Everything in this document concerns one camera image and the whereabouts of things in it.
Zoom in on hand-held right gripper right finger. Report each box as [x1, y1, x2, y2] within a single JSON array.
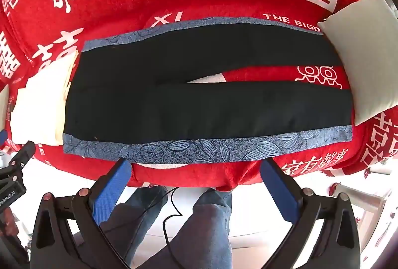
[[260, 157, 362, 269]]

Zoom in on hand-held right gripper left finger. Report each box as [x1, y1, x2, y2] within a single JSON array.
[[31, 158, 133, 269]]

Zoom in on black pants with blue trim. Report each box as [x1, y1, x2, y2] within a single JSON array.
[[62, 17, 354, 164]]

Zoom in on person's left leg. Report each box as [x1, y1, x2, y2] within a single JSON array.
[[99, 184, 169, 269]]

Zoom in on person's leg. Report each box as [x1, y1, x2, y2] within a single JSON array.
[[179, 188, 234, 269], [99, 184, 169, 269]]

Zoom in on white folded cloth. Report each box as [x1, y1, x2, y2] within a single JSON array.
[[12, 51, 80, 146]]

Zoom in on person's right leg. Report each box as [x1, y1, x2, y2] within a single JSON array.
[[179, 188, 234, 269]]

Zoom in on beige cushion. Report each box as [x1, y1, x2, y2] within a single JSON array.
[[318, 0, 398, 127]]

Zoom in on black cable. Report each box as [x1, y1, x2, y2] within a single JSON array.
[[102, 186, 185, 257]]

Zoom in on white furniture frame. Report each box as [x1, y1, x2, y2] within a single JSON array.
[[337, 183, 394, 221]]

